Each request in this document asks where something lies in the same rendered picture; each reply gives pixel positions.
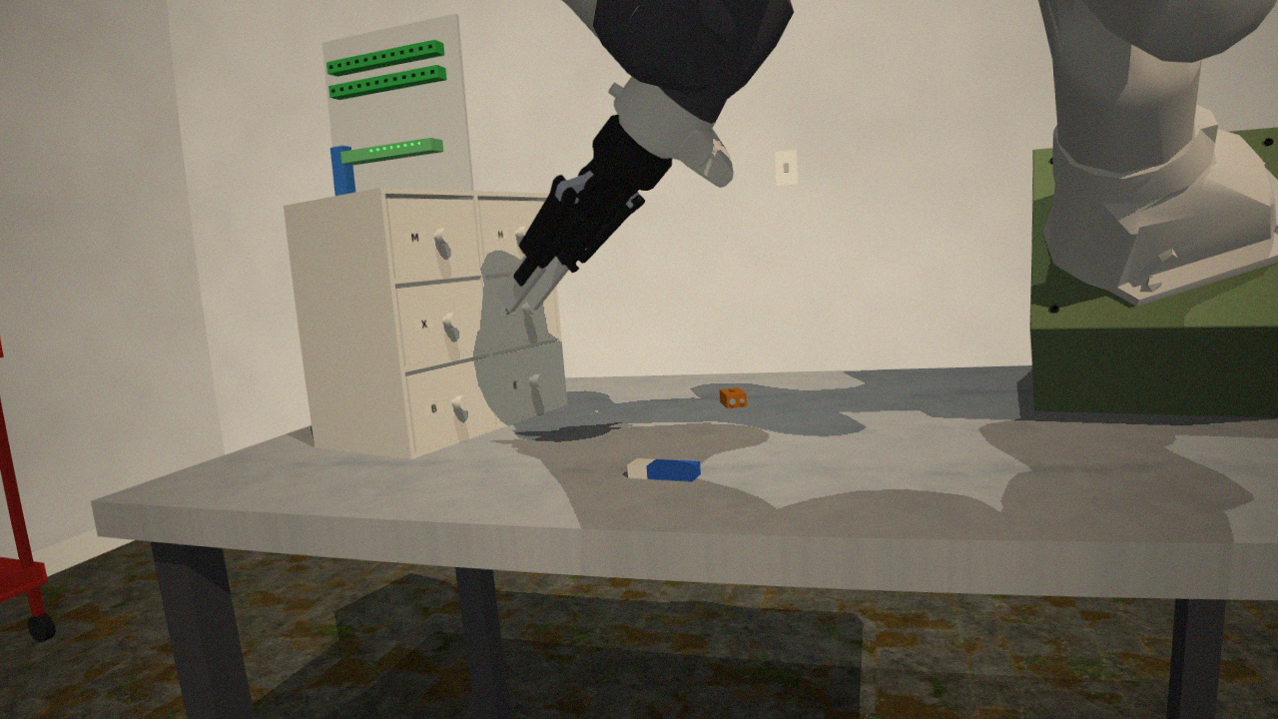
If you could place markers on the orange rectangular block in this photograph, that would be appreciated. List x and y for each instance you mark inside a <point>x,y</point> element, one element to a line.
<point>733,397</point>

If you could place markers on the cream small chest of drawers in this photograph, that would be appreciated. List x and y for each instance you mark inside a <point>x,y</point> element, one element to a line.
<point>347,314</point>

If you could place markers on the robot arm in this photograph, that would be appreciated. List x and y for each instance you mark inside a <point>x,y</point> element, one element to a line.
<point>1139,180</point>

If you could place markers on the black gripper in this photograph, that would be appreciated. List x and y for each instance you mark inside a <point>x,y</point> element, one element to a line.
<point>619,165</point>

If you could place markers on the blue and white eraser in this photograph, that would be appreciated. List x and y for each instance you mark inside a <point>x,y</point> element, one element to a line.
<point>664,469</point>

